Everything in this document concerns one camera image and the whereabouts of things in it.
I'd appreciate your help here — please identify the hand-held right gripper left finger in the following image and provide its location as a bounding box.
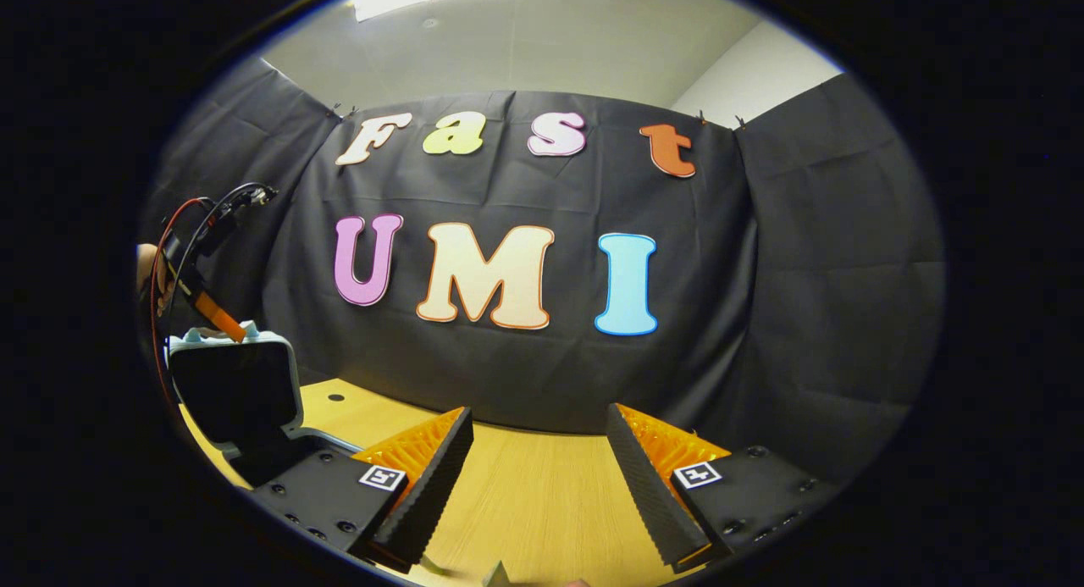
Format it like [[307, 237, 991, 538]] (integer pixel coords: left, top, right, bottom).
[[254, 407, 475, 573]]

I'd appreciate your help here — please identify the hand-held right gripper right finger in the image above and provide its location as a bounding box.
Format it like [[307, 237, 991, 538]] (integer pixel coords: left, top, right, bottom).
[[606, 403, 839, 571]]

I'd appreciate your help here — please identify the light blue suitcase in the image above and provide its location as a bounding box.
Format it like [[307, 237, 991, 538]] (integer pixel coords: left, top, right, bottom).
[[165, 320, 365, 489]]

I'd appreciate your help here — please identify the black backdrop cloth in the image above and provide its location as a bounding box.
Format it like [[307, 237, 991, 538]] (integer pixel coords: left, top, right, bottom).
[[135, 58, 945, 486]]

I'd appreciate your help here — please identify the black cable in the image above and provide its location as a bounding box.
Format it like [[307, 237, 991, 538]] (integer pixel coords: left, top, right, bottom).
[[174, 182, 255, 317]]

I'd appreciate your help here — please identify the red cable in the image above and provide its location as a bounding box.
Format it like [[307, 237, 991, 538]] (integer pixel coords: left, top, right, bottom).
[[149, 197, 213, 401]]

